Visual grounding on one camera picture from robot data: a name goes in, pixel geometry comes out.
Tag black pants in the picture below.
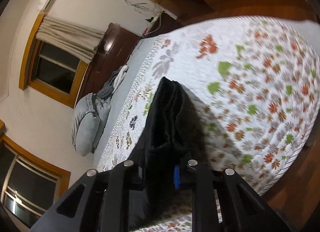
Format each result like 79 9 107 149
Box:
129 77 206 229

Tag wooden framed window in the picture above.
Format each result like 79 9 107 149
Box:
18 14 88 108
1 121 71 231

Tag grey pillow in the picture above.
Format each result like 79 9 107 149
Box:
71 93 111 157

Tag grey and white clothes pile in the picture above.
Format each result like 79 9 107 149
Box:
97 64 129 100

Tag floral quilted bedspread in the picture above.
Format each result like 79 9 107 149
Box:
94 17 319 231

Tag dark wooden headboard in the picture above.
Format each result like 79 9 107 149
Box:
76 12 182 101

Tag beige curtain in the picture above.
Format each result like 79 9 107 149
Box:
36 15 105 64

